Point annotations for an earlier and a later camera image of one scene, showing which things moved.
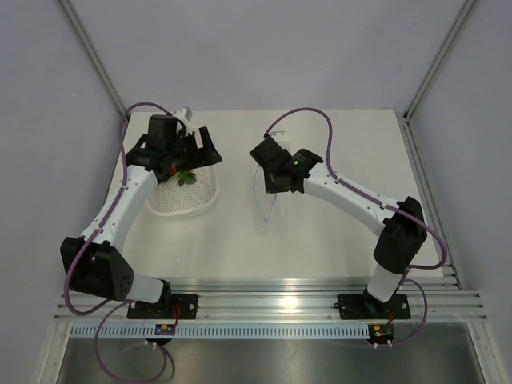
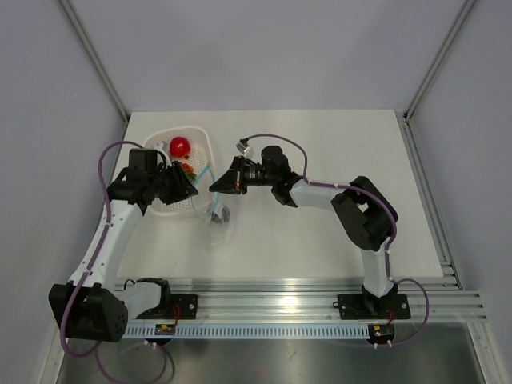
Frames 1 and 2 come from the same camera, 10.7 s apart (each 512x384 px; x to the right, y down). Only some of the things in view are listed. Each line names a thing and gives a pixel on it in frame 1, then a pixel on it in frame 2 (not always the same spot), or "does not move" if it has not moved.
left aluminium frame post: x=74 y=16 does not move
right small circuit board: x=381 y=333 does not move
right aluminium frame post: x=437 y=60 does not move
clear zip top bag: x=265 y=200 to x=214 y=222
